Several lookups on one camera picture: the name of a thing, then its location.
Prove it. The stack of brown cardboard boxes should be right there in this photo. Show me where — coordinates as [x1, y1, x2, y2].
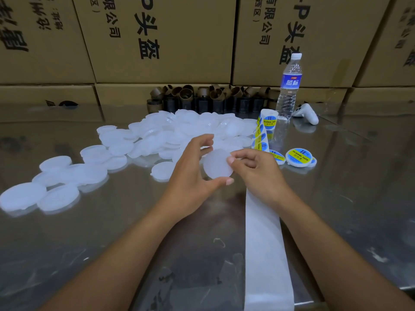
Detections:
[0, 0, 415, 108]

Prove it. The person's right hand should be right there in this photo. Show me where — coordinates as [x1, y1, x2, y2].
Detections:
[227, 147, 296, 208]

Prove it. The sticker roll with backing strip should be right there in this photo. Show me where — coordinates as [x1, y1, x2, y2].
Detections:
[243, 108, 296, 311]

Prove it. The row of dark cardboard tubes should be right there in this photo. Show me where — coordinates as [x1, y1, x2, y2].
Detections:
[147, 85, 283, 115]

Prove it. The pile of white plastic lids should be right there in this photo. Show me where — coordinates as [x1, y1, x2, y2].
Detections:
[0, 109, 260, 216]

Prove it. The person's left hand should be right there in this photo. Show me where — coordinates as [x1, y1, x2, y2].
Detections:
[159, 134, 236, 221]

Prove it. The person's left forearm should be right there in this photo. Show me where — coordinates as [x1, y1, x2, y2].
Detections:
[39, 200, 179, 311]

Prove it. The clear plastic water bottle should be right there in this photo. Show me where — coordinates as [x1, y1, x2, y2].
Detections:
[275, 53, 303, 121]

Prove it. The person's right forearm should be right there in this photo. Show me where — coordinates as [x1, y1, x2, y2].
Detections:
[278, 194, 415, 311]

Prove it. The white handheld controller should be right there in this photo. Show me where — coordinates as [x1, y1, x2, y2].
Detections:
[292, 103, 320, 126]

